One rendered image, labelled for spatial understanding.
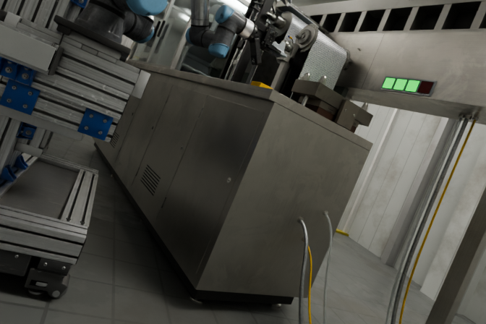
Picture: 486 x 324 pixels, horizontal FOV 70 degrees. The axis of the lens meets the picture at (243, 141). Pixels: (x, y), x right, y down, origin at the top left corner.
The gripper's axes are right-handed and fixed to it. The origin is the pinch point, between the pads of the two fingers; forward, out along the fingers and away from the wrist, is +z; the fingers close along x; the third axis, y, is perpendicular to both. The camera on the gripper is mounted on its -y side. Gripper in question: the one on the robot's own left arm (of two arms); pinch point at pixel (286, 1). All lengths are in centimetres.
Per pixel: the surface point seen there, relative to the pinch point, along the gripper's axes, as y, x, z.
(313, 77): -2.3, -7.9, 36.1
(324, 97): -15.0, -27.6, 37.5
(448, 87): 21, -59, 48
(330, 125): -21, -34, 47
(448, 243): 101, 3, 250
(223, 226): -80, -34, 57
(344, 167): -19, -34, 70
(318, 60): 3.2, -7.9, 29.9
